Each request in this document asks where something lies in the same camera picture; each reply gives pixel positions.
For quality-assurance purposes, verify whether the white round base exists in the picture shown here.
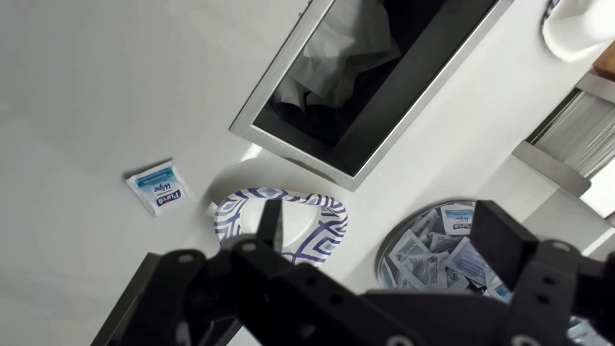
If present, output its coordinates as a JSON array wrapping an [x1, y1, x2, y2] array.
[[538, 0, 615, 65]]

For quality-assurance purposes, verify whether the blue white wipe packet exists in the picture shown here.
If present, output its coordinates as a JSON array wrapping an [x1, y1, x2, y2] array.
[[123, 157, 190, 219]]

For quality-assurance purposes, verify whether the glass jar of wipe packets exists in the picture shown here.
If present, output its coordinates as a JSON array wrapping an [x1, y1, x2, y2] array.
[[373, 198, 611, 346]]

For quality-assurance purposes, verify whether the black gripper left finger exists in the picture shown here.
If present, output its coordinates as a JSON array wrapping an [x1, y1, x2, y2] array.
[[92, 198, 411, 346]]

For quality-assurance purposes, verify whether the white crumpled paper trash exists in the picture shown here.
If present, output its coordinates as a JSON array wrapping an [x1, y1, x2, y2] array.
[[275, 0, 401, 111]]

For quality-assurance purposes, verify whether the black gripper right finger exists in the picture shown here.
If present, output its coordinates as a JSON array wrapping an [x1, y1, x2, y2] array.
[[469, 198, 615, 346]]

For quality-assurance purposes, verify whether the blue patterned paper bowl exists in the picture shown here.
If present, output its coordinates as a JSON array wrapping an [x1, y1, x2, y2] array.
[[205, 186, 351, 267]]

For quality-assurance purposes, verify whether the steel napkin dispenser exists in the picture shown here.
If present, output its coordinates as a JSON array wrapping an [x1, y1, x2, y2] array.
[[511, 69, 615, 219]]

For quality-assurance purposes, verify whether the tan wooden block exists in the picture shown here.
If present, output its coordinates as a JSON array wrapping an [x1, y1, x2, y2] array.
[[592, 42, 615, 83]]

